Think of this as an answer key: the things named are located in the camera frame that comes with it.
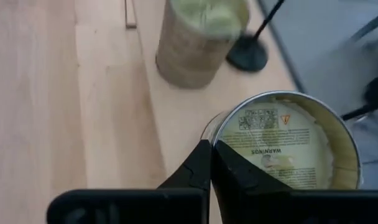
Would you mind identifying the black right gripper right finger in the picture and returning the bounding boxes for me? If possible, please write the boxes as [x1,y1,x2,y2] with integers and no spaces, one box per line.
[211,139,293,192]

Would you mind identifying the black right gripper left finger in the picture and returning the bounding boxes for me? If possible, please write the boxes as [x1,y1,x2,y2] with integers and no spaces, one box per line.
[157,139,213,192]

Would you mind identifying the glass candle jar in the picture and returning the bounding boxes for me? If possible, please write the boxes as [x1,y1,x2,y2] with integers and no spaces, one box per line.
[155,0,251,91]
[200,90,362,191]

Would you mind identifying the wooden shelf riser black legs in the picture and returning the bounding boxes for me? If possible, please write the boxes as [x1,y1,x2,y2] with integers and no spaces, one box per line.
[134,0,305,224]

